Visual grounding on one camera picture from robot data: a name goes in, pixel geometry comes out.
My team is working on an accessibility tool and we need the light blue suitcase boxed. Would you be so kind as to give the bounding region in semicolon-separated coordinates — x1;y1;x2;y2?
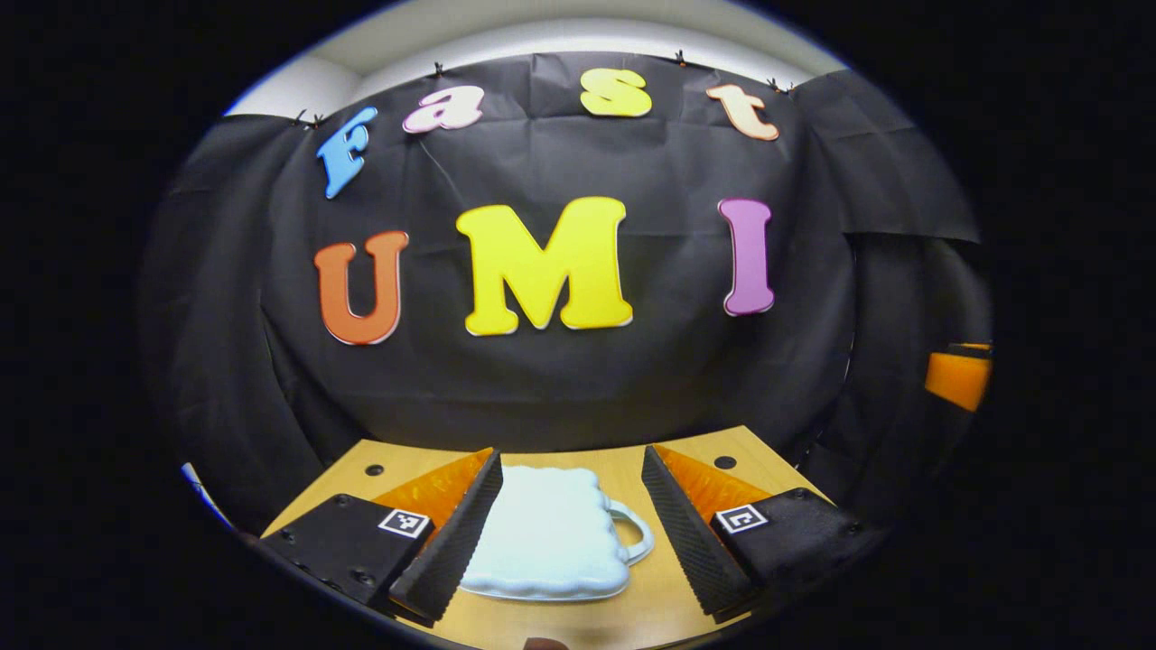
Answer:
458;464;656;604

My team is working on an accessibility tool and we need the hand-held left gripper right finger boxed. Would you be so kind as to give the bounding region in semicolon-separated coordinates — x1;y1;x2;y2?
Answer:
639;443;893;626

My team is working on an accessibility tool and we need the white printed object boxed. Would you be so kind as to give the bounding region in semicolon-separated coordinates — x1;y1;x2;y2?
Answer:
179;461;234;526

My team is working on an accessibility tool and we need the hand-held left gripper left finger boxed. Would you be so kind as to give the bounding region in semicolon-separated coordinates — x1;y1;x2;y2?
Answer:
258;446;505;626

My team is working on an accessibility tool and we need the black backdrop cloth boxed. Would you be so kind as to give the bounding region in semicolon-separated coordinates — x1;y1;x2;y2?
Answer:
140;50;994;534

